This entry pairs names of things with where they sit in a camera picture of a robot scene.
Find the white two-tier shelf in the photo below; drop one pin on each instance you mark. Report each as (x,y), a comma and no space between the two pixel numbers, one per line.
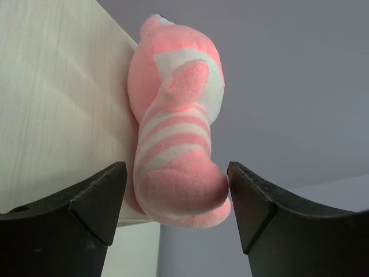
(65,115)

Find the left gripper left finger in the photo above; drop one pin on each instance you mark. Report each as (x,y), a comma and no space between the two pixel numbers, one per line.
(67,233)

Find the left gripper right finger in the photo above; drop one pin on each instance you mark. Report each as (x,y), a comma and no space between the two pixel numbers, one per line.
(284,234)

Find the pink plush toy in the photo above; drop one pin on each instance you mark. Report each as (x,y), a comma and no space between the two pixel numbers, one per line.
(175,87)

